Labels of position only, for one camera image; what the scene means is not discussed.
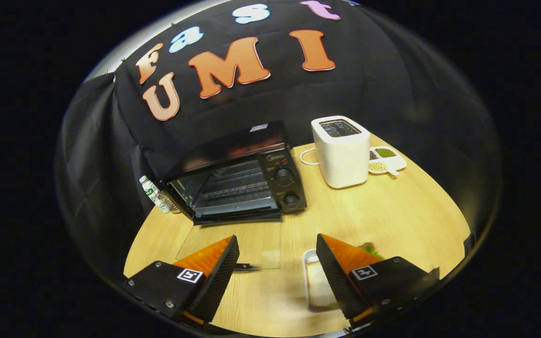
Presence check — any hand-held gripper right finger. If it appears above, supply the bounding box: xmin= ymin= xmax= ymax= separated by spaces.
xmin=317 ymin=233 xmax=441 ymax=328

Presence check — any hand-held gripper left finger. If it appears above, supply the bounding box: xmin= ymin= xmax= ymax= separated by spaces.
xmin=123 ymin=236 xmax=240 ymax=327

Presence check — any sandwich with lettuce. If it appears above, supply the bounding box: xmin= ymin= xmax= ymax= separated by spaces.
xmin=307 ymin=243 xmax=385 ymax=308

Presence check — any black toaster oven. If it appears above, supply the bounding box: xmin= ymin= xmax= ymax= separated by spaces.
xmin=160 ymin=121 xmax=308 ymax=274

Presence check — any white pop-up toaster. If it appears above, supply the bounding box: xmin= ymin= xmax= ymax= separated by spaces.
xmin=311 ymin=115 xmax=371 ymax=189

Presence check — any white plastic tray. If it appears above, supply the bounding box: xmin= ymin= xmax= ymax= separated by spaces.
xmin=302 ymin=248 xmax=386 ymax=313

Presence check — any clear plastic bottle green label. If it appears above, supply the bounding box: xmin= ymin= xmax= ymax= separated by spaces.
xmin=139 ymin=175 xmax=180 ymax=215

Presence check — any white divided dish with beans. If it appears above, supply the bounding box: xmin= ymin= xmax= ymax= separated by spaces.
xmin=368 ymin=146 xmax=408 ymax=177

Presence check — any white toaster cable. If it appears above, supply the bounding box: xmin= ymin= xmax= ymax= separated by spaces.
xmin=300 ymin=147 xmax=321 ymax=166

